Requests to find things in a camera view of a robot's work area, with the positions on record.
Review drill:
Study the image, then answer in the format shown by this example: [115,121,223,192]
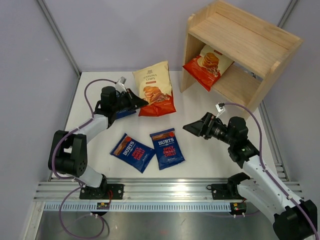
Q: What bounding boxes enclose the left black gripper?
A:
[112,88,149,113]

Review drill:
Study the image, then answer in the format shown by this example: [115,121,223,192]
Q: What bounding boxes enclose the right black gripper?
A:
[183,112,235,146]

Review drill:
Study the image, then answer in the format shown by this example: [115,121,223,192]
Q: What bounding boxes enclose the cassava chips bag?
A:
[183,44,234,92]
[132,60,176,117]

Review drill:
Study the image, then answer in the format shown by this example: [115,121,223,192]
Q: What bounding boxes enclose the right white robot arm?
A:
[182,112,320,240]

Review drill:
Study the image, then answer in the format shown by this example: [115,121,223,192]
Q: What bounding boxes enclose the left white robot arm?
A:
[48,86,148,200]

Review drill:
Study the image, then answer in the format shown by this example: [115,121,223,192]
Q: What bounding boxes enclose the wooden two-tier shelf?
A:
[183,0,303,112]

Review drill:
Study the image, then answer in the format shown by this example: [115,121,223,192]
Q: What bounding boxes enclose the Burts green blue bag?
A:
[116,109,137,120]

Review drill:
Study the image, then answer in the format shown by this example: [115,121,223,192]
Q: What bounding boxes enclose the right Burts chilli bag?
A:
[149,128,185,170]

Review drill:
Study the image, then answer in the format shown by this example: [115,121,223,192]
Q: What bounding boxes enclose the burts chilli bag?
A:
[110,133,156,173]
[149,128,185,170]

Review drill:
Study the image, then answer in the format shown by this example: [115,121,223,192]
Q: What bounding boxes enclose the left Burts chilli bag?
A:
[110,133,156,173]

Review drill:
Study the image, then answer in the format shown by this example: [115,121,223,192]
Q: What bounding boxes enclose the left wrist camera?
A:
[115,76,127,93]

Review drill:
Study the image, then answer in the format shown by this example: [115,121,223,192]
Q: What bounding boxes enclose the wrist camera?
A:
[215,102,225,118]
[115,76,127,93]

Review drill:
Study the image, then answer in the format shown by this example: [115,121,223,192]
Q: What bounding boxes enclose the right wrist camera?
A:
[215,102,225,118]

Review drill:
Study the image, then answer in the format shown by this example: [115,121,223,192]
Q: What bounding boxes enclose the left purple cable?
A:
[51,78,111,239]

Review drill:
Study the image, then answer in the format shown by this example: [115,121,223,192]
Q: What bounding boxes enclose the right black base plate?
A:
[207,183,245,201]

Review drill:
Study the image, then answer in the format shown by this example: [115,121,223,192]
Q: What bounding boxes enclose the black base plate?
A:
[207,183,245,201]
[79,184,124,200]

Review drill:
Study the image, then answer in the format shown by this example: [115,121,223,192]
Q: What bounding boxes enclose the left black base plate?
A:
[79,184,124,200]

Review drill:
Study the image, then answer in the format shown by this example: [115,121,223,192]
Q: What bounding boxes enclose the aluminium mounting rail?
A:
[33,178,227,203]

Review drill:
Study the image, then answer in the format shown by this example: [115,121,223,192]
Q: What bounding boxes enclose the white slotted cable duct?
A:
[44,201,231,213]

